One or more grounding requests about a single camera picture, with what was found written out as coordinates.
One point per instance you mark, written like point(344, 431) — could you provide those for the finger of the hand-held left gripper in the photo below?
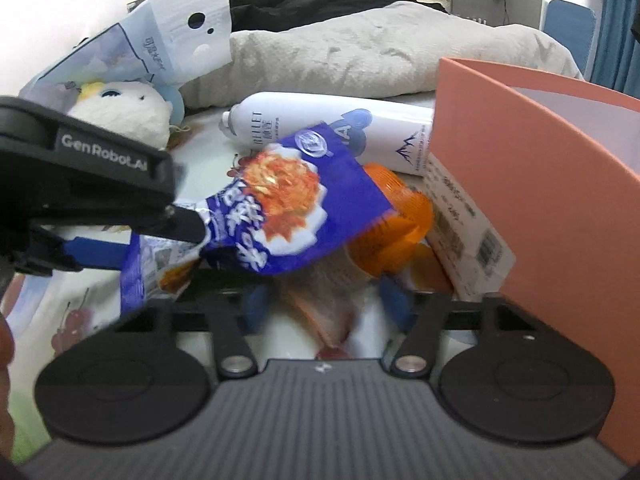
point(95, 252)
point(185, 222)

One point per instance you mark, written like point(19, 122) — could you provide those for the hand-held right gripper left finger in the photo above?
point(255, 310)

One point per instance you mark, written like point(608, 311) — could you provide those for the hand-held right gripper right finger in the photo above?
point(395, 305)

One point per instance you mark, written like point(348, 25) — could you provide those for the clear snack packet orange print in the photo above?
point(325, 305)

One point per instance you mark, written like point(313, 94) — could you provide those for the purple-blue snack packet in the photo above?
point(290, 205)

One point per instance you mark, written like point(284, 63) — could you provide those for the orange cardboard box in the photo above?
point(565, 210)

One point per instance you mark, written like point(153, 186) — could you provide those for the printed bed sheet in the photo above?
point(45, 300)

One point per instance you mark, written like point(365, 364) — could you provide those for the white and blue plush toy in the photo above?
point(130, 115)

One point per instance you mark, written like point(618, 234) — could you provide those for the orange translucent snack packet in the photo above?
point(400, 220)

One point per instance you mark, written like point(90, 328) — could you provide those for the white spray bottle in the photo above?
point(310, 115)

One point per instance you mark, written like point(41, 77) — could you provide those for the blue chair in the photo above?
point(570, 25)

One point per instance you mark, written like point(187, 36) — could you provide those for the blue curtain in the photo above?
point(620, 40)

